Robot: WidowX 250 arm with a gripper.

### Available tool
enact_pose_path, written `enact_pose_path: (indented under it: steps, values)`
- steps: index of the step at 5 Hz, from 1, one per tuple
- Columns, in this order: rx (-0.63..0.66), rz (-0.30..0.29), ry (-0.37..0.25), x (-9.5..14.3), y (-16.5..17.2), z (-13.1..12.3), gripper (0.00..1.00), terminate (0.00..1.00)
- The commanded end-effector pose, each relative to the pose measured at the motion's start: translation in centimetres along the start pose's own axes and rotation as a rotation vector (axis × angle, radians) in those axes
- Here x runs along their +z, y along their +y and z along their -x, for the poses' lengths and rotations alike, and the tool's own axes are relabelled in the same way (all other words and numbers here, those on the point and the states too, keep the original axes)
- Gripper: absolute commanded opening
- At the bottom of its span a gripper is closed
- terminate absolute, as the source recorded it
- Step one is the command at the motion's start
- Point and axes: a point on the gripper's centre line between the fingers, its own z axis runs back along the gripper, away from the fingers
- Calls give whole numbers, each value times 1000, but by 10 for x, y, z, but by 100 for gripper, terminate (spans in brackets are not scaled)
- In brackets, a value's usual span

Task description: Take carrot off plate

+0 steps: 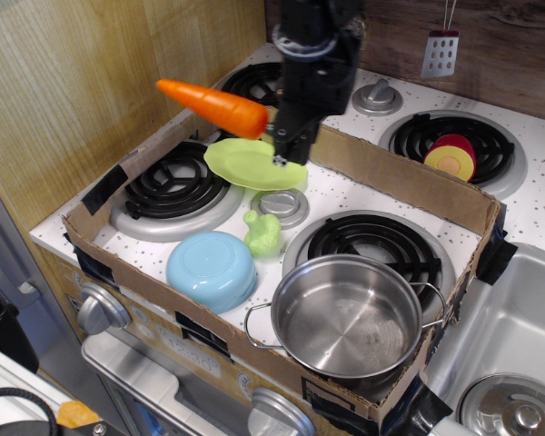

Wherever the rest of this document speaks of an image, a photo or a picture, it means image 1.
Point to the front left black burner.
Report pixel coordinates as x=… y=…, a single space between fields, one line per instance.
x=177 y=196

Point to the yellow-green plastic plate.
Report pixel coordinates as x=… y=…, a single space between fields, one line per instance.
x=249 y=164

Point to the grey stove knob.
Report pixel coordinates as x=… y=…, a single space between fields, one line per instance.
x=291 y=206
x=379 y=99

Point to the hanging metal spatula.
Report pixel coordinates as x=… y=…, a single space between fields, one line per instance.
x=441 y=48

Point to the back left black burner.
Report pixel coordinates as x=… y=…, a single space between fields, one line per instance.
x=256 y=82

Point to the stainless steel sink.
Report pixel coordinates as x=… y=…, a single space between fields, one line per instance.
x=501 y=330

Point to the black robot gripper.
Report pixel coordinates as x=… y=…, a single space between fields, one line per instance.
x=317 y=81

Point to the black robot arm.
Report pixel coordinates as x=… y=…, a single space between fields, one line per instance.
x=319 y=15

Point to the silver oven door handle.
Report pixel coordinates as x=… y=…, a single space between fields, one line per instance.
x=158 y=400

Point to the green toy broccoli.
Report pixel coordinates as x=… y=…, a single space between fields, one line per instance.
x=264 y=234

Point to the front right black burner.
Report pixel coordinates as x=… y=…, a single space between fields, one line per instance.
x=400 y=244

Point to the orange toy carrot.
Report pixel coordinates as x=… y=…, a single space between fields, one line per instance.
x=233 y=113

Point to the black burner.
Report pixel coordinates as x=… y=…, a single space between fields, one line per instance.
x=177 y=196
x=256 y=82
x=501 y=164
x=400 y=244

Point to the left silver oven knob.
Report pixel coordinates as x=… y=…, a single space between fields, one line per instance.
x=100 y=310

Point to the back right black burner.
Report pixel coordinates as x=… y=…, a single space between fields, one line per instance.
x=501 y=164

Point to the grey back stove knob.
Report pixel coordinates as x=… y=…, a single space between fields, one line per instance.
x=379 y=99

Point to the silver oven knob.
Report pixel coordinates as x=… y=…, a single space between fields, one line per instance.
x=272 y=414
x=100 y=310

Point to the grey centre stove knob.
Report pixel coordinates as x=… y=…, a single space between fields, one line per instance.
x=291 y=206

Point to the light blue upturned bowl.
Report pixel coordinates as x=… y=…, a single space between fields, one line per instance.
x=214 y=269

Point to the right silver oven knob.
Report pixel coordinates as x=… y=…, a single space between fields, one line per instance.
x=272 y=414

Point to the cardboard fence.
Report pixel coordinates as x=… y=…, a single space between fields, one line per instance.
x=235 y=351

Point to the red yellow toy fruit half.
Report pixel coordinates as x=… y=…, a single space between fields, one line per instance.
x=453 y=154

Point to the orange yellow object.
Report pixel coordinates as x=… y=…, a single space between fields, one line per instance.
x=75 y=414

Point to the steel pot lid in sink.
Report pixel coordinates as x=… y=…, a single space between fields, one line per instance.
x=503 y=404

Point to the stainless steel pot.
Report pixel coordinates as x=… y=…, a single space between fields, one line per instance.
x=348 y=317

